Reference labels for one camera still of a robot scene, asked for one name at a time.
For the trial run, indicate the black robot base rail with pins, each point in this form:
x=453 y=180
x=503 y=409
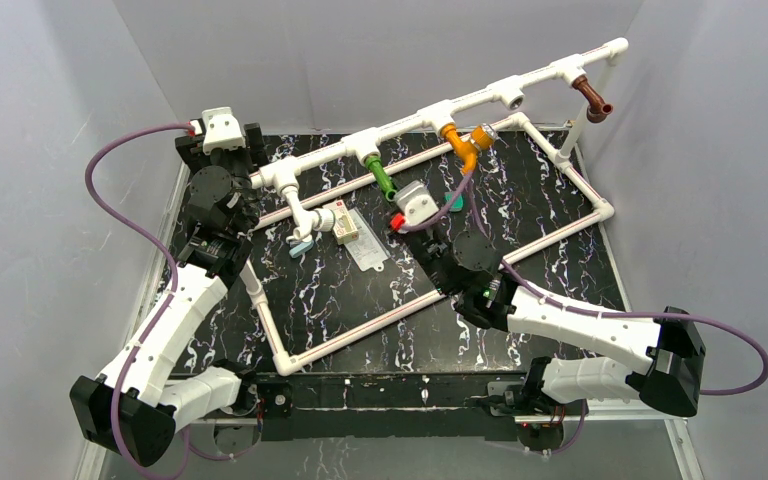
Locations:
x=494 y=406

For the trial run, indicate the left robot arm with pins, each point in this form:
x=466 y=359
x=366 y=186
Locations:
x=130 y=408

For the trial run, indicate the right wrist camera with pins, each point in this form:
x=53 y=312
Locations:
x=415 y=205

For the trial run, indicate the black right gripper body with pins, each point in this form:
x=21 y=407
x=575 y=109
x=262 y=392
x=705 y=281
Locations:
x=427 y=249

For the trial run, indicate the teal plastic cap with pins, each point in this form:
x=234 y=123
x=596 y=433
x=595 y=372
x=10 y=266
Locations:
x=456 y=202

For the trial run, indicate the orange water faucet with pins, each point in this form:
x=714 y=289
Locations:
x=480 y=139

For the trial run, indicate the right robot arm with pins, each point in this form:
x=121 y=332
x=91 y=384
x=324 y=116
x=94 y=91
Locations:
x=658 y=361

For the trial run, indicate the white water faucet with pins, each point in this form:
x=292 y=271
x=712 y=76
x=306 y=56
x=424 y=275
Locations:
x=306 y=221

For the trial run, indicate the brown water faucet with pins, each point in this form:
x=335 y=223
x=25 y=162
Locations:
x=597 y=109

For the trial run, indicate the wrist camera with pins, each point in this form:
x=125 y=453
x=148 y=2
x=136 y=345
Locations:
x=220 y=129
x=415 y=205

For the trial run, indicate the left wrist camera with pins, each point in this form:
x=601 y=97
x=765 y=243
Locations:
x=220 y=129

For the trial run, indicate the green water faucet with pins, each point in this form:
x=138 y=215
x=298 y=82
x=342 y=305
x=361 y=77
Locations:
x=384 y=181

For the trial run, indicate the white PVC pipe frame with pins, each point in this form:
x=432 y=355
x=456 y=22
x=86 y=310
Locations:
x=509 y=92

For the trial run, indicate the small cardboard box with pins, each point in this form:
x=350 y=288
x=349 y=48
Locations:
x=344 y=229

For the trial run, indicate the light blue faucet handle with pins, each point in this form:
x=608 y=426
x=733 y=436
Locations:
x=300 y=248

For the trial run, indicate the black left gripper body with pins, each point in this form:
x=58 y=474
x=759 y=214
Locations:
x=222 y=156

